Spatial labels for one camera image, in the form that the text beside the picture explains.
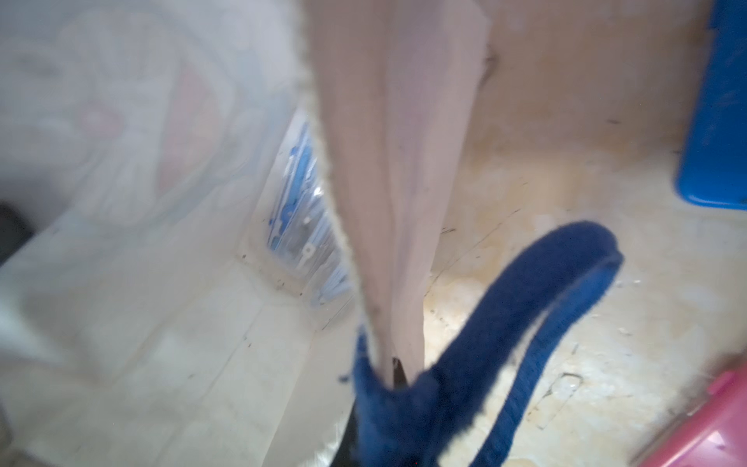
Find blue triangular ruler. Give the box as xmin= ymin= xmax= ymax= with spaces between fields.
xmin=675 ymin=1 xmax=746 ymax=210

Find right gripper own finger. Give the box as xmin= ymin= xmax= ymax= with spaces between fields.
xmin=330 ymin=357 xmax=408 ymax=467

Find white canvas bag blue handles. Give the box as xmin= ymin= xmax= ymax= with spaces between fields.
xmin=1 ymin=1 xmax=624 ymax=466

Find clear compass case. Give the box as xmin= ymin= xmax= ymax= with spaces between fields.
xmin=268 ymin=110 xmax=349 ymax=305

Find pink pencil case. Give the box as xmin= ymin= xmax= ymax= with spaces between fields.
xmin=632 ymin=365 xmax=746 ymax=467

